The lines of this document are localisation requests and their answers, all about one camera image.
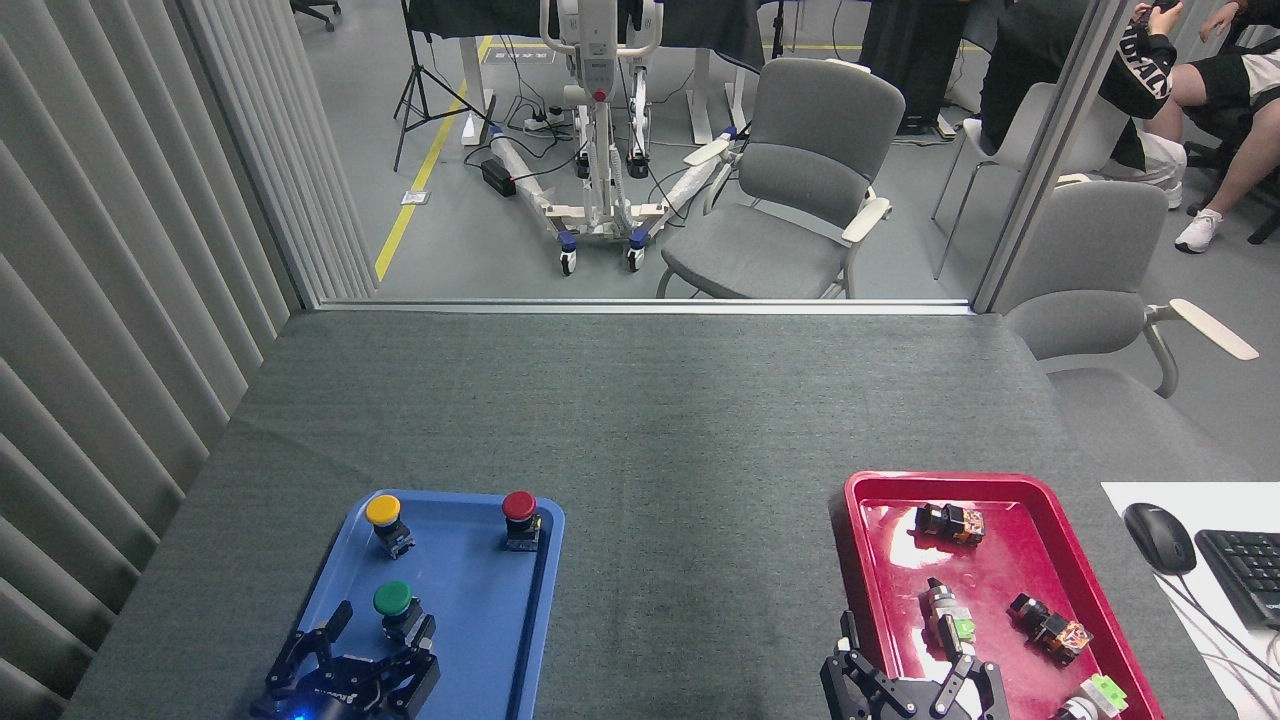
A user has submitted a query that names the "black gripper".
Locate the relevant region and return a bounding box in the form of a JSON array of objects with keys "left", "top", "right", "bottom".
[
  {"left": 819, "top": 611, "right": 1010, "bottom": 720},
  {"left": 266, "top": 600, "right": 442, "bottom": 720}
]

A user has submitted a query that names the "green push button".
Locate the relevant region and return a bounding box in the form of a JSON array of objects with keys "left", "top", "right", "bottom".
[{"left": 372, "top": 579, "right": 431, "bottom": 644}]

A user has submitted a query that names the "yellow push button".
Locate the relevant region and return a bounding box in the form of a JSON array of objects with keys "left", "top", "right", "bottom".
[{"left": 364, "top": 494, "right": 417, "bottom": 560}]

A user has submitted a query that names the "red push button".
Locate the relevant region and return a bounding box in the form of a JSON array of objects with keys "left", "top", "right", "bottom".
[{"left": 501, "top": 490, "right": 544, "bottom": 553}]

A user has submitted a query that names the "blue plastic tray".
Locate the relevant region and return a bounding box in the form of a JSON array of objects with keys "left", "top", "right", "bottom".
[{"left": 255, "top": 488, "right": 567, "bottom": 720}]

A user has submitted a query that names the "red plastic tray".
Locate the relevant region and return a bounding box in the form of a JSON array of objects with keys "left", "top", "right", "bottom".
[{"left": 829, "top": 471, "right": 1166, "bottom": 720}]

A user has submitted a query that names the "black computer mouse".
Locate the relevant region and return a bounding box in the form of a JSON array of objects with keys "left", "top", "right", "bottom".
[{"left": 1122, "top": 502, "right": 1198, "bottom": 576}]

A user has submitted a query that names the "white desk mat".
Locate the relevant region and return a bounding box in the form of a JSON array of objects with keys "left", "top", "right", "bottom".
[{"left": 1101, "top": 482, "right": 1280, "bottom": 720}]

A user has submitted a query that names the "black keyboard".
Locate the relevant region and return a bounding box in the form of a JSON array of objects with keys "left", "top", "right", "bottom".
[{"left": 1194, "top": 529, "right": 1280, "bottom": 631}]

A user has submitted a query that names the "grey armchair with white armrests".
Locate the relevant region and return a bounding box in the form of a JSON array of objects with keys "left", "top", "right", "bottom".
[
  {"left": 1003, "top": 180, "right": 1261, "bottom": 483},
  {"left": 655, "top": 57, "right": 907, "bottom": 300}
]

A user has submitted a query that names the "white wheeled stand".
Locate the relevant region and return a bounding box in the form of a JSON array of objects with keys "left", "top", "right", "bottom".
[{"left": 488, "top": 0, "right": 741, "bottom": 276}]

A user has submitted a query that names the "black tripod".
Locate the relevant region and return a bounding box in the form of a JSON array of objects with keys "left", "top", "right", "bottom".
[{"left": 393, "top": 0, "right": 493, "bottom": 173}]

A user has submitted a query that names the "white chair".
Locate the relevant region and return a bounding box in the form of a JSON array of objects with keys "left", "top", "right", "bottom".
[{"left": 931, "top": 82, "right": 1131, "bottom": 281}]

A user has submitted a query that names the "person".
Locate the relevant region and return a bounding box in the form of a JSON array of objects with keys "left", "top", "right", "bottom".
[
  {"left": 980, "top": 0, "right": 1191, "bottom": 211},
  {"left": 1140, "top": 0, "right": 1280, "bottom": 254}
]

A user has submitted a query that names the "black cloth covered table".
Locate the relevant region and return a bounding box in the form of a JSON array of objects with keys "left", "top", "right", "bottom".
[{"left": 405, "top": 0, "right": 767, "bottom": 73}]

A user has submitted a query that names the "silver switch with green block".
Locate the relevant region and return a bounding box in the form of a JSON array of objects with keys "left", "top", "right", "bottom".
[{"left": 920, "top": 577, "right": 978, "bottom": 659}]

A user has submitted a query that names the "black orange switch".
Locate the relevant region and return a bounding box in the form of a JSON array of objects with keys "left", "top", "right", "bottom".
[
  {"left": 914, "top": 503, "right": 987, "bottom": 548},
  {"left": 1006, "top": 592, "right": 1094, "bottom": 666}
]

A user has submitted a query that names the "white green switch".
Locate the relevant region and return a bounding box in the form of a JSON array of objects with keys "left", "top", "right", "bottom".
[{"left": 1050, "top": 674, "right": 1130, "bottom": 720}]

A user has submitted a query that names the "black mouse cable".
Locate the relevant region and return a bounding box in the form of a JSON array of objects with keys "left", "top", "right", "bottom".
[{"left": 1160, "top": 572, "right": 1280, "bottom": 691}]

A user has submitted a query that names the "silver frame rail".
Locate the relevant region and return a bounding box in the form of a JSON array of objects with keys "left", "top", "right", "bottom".
[{"left": 318, "top": 298, "right": 976, "bottom": 317}]

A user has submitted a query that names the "silver post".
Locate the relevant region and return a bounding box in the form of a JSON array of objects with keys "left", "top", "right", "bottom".
[{"left": 972, "top": 0, "right": 1141, "bottom": 314}]

